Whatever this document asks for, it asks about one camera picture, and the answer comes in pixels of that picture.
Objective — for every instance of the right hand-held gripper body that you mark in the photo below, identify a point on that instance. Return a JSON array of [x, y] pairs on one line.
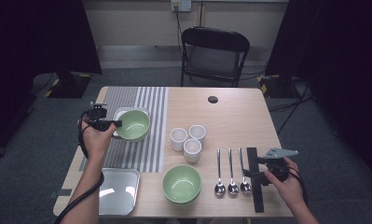
[[278, 168]]

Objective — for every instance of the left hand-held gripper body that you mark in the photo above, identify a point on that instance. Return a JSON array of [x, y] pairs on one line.
[[98, 114]]

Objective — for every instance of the metal spoon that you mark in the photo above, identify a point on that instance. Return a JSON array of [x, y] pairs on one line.
[[220, 188], [233, 188], [244, 189]]

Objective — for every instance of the row of black chopsticks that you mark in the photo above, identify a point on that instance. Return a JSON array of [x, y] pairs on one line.
[[259, 199]]

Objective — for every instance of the green bowl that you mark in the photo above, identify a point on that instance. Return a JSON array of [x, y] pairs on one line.
[[181, 204], [180, 183], [134, 124]]

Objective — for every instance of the white cup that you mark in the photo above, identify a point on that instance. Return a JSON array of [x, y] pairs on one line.
[[192, 152], [197, 132], [178, 140]]

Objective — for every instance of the person's left hand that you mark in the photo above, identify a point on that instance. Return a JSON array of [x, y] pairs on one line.
[[98, 143]]

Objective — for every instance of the person's right hand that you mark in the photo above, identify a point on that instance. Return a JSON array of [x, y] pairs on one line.
[[289, 193]]

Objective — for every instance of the black stand base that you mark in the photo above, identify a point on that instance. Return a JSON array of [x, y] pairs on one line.
[[68, 88], [280, 88]]

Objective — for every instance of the grey striped placemat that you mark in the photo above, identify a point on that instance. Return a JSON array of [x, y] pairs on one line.
[[134, 155]]

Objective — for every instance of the grey tape strip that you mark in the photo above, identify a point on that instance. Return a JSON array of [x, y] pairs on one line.
[[61, 193]]

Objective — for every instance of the black curtain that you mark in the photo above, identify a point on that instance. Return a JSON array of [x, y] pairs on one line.
[[34, 37], [345, 62]]

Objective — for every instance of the black folding chair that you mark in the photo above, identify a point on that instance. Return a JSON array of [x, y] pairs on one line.
[[214, 39]]

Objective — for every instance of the wall power outlet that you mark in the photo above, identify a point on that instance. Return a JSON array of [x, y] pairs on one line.
[[185, 5]]

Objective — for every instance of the wall conduit pipe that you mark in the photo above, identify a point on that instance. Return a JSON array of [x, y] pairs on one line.
[[200, 14]]

